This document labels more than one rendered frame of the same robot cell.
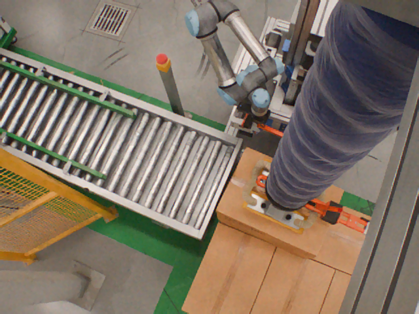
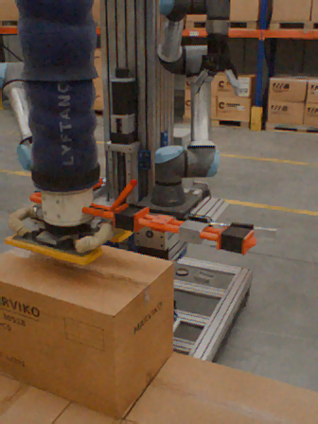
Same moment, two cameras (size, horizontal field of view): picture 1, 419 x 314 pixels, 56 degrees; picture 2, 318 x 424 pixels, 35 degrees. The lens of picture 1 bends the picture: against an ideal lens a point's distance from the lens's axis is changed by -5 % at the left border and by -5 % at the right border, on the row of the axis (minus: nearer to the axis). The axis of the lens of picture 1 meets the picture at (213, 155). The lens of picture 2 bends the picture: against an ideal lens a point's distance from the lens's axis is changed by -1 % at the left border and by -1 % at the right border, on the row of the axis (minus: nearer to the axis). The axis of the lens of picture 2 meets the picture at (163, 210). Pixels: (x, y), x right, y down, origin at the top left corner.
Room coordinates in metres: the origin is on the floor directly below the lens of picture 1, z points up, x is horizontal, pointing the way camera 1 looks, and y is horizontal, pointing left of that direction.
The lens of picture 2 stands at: (-1.27, -0.50, 1.77)
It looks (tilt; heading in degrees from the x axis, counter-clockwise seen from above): 21 degrees down; 355
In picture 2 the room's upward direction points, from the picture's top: straight up
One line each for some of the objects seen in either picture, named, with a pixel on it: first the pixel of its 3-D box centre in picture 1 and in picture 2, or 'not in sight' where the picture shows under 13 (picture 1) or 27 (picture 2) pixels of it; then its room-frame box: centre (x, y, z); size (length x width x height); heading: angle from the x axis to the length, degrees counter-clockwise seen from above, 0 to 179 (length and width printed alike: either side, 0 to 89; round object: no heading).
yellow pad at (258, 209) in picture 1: (275, 211); (52, 242); (0.26, -0.28, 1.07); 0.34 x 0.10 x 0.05; 57
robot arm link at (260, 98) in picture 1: (260, 100); not in sight; (0.71, -0.24, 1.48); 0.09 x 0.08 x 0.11; 26
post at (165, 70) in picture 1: (173, 95); not in sight; (1.25, 0.23, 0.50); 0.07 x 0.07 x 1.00; 60
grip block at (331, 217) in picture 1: (332, 212); (131, 217); (0.21, -0.54, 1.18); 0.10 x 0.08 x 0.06; 147
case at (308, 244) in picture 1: (277, 205); (77, 314); (0.34, -0.33, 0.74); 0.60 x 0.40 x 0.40; 57
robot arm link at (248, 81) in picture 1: (251, 82); not in sight; (0.81, -0.21, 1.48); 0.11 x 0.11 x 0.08; 26
